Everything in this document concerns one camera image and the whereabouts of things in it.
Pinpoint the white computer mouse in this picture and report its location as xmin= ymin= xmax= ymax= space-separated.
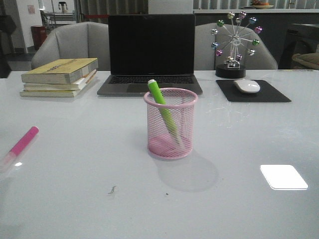
xmin=234 ymin=79 xmax=260 ymax=94

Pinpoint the top yellow book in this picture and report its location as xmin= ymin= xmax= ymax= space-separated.
xmin=21 ymin=58 xmax=98 ymax=84

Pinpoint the grey laptop black screen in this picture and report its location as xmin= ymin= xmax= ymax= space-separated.
xmin=97 ymin=14 xmax=202 ymax=97

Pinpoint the olive cushion far right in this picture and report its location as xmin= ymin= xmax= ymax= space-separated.
xmin=292 ymin=52 xmax=319 ymax=70

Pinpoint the pink mesh pen holder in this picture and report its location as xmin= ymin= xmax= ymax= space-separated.
xmin=144 ymin=88 xmax=198 ymax=159

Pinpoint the green highlighter pen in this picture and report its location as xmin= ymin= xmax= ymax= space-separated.
xmin=148 ymin=79 xmax=181 ymax=145

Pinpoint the middle cream book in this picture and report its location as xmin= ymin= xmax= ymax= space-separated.
xmin=24 ymin=70 xmax=97 ymax=91

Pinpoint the black mouse pad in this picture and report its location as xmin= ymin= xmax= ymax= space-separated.
xmin=216 ymin=80 xmax=291 ymax=103

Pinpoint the right grey armchair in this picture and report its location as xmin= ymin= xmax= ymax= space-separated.
xmin=194 ymin=23 xmax=278 ymax=70

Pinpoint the fruit bowl on counter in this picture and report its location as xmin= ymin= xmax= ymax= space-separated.
xmin=251 ymin=0 xmax=273 ymax=9

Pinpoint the bottom cream book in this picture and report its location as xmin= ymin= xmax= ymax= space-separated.
xmin=20 ymin=88 xmax=81 ymax=97

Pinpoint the left grey armchair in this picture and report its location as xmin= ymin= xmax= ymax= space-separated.
xmin=31 ymin=21 xmax=111 ymax=71

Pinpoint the cream book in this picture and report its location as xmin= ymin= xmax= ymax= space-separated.
xmin=24 ymin=70 xmax=97 ymax=91
xmin=20 ymin=88 xmax=81 ymax=97

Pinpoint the red trash bin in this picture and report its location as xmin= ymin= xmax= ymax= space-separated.
xmin=31 ymin=25 xmax=47 ymax=50

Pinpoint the pink highlighter pen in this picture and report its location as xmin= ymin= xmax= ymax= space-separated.
xmin=0 ymin=126 xmax=39 ymax=173

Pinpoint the ferris wheel desk toy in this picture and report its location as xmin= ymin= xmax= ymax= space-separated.
xmin=211 ymin=11 xmax=261 ymax=79

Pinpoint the grey armchair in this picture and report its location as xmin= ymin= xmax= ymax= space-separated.
xmin=31 ymin=21 xmax=111 ymax=71
xmin=194 ymin=23 xmax=278 ymax=70

